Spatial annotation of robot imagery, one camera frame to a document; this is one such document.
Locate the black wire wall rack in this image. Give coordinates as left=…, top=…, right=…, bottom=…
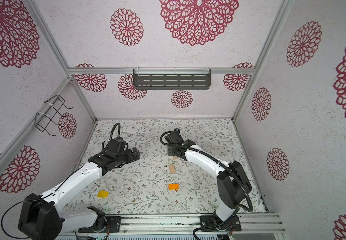
left=34, top=95, right=73, bottom=137

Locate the orange wood block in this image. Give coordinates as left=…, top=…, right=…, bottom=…
left=168, top=184, right=179, bottom=190

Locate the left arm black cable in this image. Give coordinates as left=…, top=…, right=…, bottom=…
left=0, top=122, right=129, bottom=240

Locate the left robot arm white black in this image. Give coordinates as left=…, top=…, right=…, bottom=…
left=18, top=138, right=141, bottom=240

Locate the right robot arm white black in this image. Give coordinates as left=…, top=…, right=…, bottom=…
left=162, top=140, right=254, bottom=222

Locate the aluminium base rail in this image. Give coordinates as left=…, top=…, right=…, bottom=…
left=34, top=213, right=286, bottom=236

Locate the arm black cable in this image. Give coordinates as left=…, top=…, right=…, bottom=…
left=159, top=131, right=254, bottom=240
left=0, top=122, right=129, bottom=240

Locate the natural plain wood block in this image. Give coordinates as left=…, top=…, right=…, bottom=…
left=169, top=164, right=176, bottom=174

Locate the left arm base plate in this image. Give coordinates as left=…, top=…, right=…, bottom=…
left=78, top=217, right=122, bottom=233

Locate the grey metal wall shelf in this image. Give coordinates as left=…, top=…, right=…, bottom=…
left=133, top=69, right=211, bottom=90

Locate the yellow wood block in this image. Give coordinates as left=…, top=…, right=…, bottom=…
left=97, top=191, right=109, bottom=198

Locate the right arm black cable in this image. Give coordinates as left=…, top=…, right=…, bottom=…
left=159, top=131, right=254, bottom=240

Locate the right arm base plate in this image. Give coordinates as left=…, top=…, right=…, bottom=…
left=200, top=215, right=242, bottom=232

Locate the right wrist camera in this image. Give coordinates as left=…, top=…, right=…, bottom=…
left=164, top=129, right=184, bottom=145

